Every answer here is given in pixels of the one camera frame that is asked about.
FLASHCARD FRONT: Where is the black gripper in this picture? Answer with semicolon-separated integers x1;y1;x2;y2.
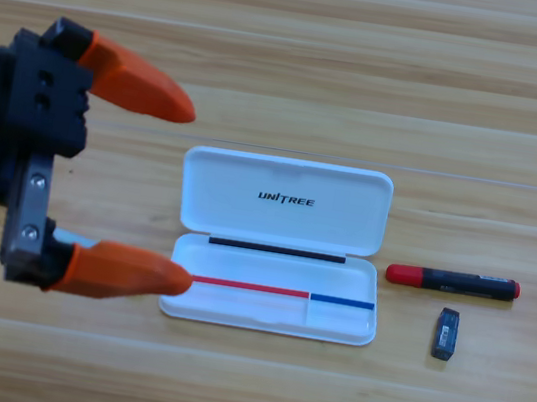
0;7;209;307

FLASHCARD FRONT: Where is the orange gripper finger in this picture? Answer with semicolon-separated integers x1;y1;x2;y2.
50;233;199;313

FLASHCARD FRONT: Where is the black eraser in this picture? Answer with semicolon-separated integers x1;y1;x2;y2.
429;305;465;362

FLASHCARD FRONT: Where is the red and black marker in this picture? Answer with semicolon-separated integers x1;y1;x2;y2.
384;260;523;304

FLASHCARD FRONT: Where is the white Unitree pencil case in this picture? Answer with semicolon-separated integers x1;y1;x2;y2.
155;141;401;350

